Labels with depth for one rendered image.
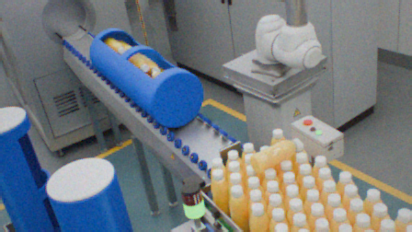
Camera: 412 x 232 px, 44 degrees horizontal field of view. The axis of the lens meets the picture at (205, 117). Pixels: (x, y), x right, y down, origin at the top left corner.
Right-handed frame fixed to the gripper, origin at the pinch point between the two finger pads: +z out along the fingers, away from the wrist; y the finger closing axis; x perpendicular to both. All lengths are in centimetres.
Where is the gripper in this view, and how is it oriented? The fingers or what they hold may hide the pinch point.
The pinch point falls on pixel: (173, 23)
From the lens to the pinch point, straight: 220.5
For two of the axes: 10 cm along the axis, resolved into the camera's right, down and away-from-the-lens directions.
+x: 9.8, -0.7, -1.7
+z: 1.5, 8.5, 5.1
